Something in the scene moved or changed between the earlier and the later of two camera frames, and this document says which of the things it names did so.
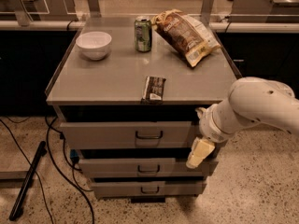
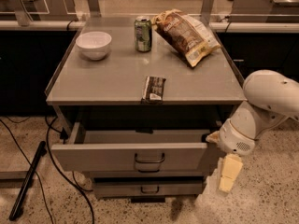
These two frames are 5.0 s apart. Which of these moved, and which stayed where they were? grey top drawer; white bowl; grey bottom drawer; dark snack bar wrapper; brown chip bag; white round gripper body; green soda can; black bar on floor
Moved: grey top drawer; white round gripper body
Stayed: black bar on floor; dark snack bar wrapper; brown chip bag; grey bottom drawer; green soda can; white bowl
